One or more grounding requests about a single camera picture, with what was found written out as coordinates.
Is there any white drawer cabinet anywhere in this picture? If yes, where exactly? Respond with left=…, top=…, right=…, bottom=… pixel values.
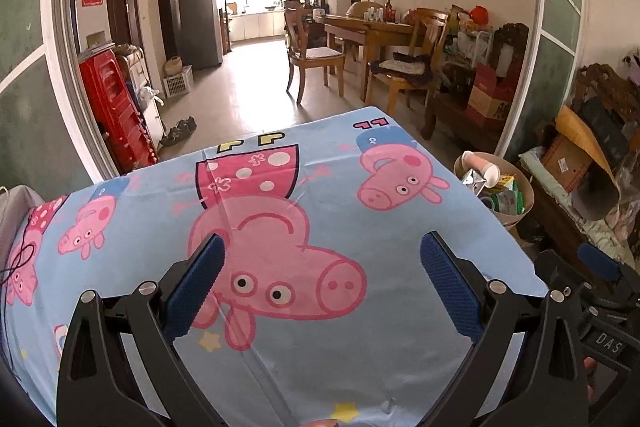
left=120, top=47, right=167, bottom=148

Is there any silver foil wrapper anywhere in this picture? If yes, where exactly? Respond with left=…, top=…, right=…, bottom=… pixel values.
left=462, top=169, right=487, bottom=196

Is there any wooden chair with dark cushion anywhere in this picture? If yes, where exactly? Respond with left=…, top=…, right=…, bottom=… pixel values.
left=361, top=9, right=451, bottom=118

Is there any pale green seat mat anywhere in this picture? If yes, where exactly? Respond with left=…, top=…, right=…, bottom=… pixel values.
left=519, top=147, right=628, bottom=254

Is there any beige waste bin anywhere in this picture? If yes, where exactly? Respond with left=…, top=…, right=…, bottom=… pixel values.
left=453, top=151, right=535, bottom=229

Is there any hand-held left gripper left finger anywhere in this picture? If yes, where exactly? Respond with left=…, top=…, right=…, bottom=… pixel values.
left=56, top=233, right=228, bottom=427

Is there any stack of red plastic stools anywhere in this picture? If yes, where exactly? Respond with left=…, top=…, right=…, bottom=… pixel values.
left=78, top=47, right=160, bottom=175

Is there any bent brown cardboard sheet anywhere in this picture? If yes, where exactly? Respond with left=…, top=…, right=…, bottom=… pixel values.
left=542, top=106, right=622, bottom=221

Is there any grey cloth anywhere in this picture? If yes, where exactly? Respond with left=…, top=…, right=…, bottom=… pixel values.
left=0, top=186, right=47, bottom=258

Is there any white kitchen counter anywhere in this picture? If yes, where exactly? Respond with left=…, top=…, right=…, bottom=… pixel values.
left=227, top=9, right=287, bottom=42

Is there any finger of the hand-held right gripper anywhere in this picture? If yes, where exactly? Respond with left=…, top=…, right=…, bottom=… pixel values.
left=536, top=251, right=583, bottom=295
left=577, top=243, right=640, bottom=304

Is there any pale pink cylinder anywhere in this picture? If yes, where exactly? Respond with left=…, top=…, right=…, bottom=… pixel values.
left=462, top=153, right=501, bottom=188

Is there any dark carved wooden bench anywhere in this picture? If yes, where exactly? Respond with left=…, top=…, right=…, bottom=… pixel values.
left=422, top=23, right=531, bottom=152

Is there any person's right hand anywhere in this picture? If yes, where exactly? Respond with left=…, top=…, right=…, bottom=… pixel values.
left=582, top=356, right=597, bottom=401

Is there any dark seat cushion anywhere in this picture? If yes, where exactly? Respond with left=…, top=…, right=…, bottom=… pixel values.
left=378, top=52, right=437, bottom=76

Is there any blue cartoon printed blanket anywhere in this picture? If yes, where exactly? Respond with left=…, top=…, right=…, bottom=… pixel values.
left=0, top=106, right=551, bottom=427

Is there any wooden chair with pale seat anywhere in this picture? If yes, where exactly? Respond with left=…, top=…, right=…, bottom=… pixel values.
left=283, top=7, right=347, bottom=106

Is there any grey refrigerator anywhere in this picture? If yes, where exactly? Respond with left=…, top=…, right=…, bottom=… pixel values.
left=176, top=0, right=224, bottom=70

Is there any red and brown cardboard box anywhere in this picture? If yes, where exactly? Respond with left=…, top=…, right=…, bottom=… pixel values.
left=466, top=63, right=522, bottom=124

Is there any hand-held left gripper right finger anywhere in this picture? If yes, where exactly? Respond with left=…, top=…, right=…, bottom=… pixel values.
left=419, top=231, right=591, bottom=427

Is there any dark carved wooden armchair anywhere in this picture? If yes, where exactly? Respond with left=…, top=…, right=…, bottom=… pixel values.
left=570, top=63, right=640, bottom=138

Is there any green snack packet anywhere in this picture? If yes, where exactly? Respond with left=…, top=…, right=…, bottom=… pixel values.
left=484, top=177, right=527, bottom=215

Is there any white plastic crate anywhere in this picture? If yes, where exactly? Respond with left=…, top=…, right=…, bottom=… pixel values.
left=163, top=65, right=195, bottom=99

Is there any wooden dining table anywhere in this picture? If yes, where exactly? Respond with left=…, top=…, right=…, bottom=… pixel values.
left=315, top=13, right=426, bottom=104

